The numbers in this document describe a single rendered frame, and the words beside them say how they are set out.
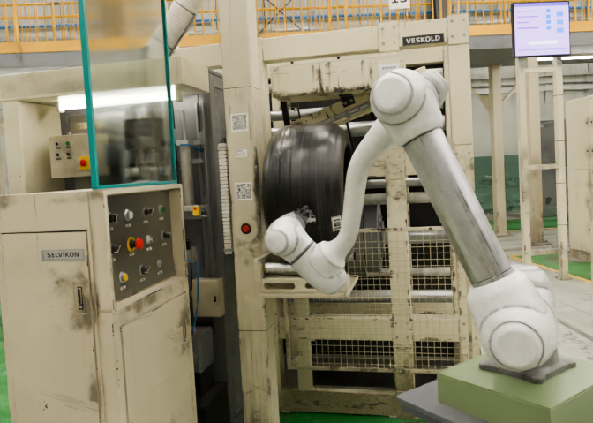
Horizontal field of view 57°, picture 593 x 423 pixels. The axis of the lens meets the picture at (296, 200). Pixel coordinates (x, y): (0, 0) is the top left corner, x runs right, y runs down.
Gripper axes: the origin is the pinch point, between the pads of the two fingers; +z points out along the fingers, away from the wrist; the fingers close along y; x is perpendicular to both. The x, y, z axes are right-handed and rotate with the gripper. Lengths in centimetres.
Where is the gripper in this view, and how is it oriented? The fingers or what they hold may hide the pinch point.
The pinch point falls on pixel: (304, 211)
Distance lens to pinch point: 199.5
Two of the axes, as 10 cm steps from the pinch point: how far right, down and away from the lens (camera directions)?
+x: 0.9, 9.8, 1.9
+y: -9.7, 0.4, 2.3
